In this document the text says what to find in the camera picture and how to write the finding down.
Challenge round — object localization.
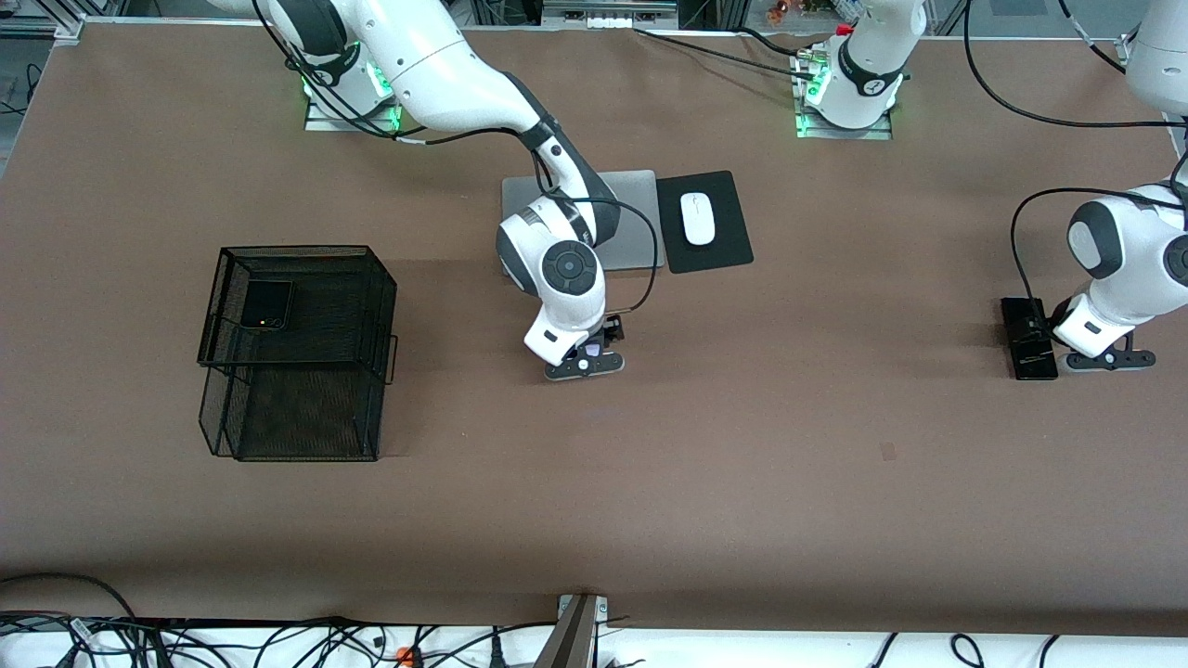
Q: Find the black flip phone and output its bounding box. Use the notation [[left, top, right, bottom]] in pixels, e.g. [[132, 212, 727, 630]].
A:
[[240, 279, 295, 331]]

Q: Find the silver laptop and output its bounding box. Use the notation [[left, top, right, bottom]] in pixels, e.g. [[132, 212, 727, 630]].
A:
[[501, 169, 667, 277]]

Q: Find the white computer mouse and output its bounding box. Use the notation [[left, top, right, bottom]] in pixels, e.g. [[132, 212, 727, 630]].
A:
[[680, 192, 717, 247]]

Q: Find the black mouse pad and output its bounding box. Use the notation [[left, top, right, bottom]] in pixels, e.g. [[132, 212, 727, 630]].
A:
[[655, 170, 755, 276]]

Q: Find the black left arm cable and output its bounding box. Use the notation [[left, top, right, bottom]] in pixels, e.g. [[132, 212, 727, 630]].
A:
[[961, 0, 1188, 326]]

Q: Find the white power strip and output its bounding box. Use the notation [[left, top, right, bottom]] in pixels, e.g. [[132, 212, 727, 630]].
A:
[[543, 0, 678, 29]]

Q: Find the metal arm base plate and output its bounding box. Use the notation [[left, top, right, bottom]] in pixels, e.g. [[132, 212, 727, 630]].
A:
[[304, 93, 402, 133], [795, 104, 894, 141]]

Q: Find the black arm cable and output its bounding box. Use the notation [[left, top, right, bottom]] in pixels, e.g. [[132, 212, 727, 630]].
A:
[[251, 0, 660, 318], [961, 0, 1188, 326]]

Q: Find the black slab smartphone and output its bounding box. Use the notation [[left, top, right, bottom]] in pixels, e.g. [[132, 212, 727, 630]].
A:
[[1000, 296, 1060, 382]]

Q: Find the black wire mesh organizer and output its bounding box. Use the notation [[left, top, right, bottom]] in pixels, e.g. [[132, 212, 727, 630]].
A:
[[197, 245, 400, 463]]

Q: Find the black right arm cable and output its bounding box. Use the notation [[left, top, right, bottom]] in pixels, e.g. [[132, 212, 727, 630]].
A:
[[251, 0, 660, 318]]

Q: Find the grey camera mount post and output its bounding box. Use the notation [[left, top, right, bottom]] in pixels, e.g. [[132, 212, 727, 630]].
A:
[[534, 594, 609, 668]]

